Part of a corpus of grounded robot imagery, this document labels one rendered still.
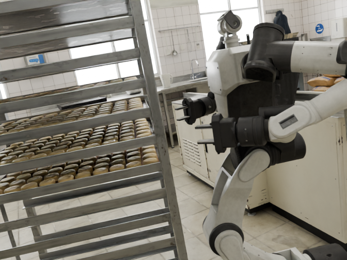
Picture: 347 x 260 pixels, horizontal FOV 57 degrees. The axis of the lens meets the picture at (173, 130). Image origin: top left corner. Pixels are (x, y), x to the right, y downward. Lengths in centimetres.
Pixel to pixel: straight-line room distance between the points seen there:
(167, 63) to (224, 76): 434
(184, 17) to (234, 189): 465
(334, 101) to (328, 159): 110
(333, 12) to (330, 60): 596
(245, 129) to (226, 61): 29
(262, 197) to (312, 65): 174
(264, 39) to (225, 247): 78
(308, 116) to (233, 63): 34
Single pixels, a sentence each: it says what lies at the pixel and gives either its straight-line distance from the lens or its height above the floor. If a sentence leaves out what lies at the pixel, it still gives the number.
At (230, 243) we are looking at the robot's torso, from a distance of 133.
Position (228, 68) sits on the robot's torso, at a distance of 112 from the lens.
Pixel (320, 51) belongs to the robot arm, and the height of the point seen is 124.
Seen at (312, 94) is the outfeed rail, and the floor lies 89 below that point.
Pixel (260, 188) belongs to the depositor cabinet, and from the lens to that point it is 256.
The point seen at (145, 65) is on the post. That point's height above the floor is 128.
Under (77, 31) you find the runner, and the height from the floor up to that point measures 141.
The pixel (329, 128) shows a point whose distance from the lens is 195.
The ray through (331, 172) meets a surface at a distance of 204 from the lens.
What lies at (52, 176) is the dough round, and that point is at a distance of 117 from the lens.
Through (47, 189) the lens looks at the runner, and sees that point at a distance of 108.
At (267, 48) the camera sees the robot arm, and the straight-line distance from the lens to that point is 101.
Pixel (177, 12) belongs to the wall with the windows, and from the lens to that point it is 564.
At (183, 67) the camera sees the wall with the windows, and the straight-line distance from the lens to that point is 557.
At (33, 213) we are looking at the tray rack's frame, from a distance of 160.
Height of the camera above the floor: 129
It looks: 12 degrees down
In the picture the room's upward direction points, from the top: 10 degrees counter-clockwise
